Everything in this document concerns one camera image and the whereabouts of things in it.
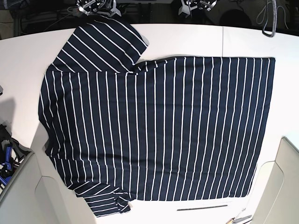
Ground navy white striped T-shirt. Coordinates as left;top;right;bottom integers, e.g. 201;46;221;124
38;17;276;217

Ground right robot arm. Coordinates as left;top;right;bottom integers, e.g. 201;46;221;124
76;0;121;17

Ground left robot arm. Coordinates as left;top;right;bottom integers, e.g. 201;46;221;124
178;0;217;18

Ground black table slot strip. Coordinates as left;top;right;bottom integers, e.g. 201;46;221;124
176;204;228;211

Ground white power strip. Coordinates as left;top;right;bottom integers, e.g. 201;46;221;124
67;7;81;17

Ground left beige chair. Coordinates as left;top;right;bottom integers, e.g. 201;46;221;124
0;151;99;224

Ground beige chair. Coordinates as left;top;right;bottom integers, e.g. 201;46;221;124
245;137;299;224
0;151;99;224

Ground grey tool at bottom edge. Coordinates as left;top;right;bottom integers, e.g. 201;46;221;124
227;215;252;224

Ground blue black clamps pile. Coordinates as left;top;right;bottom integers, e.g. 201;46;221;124
0;124;30;190

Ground right beige chair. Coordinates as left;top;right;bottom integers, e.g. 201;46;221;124
245;137;299;224

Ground grey looped cable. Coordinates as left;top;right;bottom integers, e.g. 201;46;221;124
256;0;285;38

